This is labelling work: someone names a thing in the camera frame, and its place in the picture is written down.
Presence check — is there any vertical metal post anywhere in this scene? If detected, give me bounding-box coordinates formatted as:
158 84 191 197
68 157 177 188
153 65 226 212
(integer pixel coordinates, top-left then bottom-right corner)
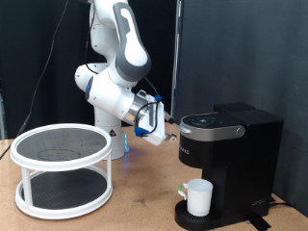
169 0 185 118

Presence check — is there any white mug green handle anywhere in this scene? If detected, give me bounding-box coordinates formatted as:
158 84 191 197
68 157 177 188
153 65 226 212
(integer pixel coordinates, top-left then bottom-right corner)
177 178 215 218

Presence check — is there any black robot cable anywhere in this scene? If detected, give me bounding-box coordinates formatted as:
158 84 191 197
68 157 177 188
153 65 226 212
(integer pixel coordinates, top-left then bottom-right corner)
0 0 161 160

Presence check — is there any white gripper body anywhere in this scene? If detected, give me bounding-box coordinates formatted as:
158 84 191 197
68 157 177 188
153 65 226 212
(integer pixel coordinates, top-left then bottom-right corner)
134 90 167 147

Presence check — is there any black power cord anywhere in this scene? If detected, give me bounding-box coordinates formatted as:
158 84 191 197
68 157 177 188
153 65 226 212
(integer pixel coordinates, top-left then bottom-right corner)
269 195 294 208

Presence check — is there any black curtain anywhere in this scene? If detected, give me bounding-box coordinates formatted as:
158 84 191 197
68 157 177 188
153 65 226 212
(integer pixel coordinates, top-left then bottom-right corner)
0 0 177 141

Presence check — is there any black tape strip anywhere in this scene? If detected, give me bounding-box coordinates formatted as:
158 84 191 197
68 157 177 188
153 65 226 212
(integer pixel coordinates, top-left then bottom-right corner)
245 212 272 231

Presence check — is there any black Keurig coffee machine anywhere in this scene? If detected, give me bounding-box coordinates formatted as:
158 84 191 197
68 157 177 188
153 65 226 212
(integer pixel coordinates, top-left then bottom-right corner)
173 101 285 231

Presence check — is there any white two-tier turntable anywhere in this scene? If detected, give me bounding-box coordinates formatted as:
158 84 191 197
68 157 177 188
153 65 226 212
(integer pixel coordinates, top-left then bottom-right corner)
9 122 115 220

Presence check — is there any grey partition panel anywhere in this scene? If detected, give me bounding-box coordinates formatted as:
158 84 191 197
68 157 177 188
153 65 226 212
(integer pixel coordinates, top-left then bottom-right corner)
177 0 308 218

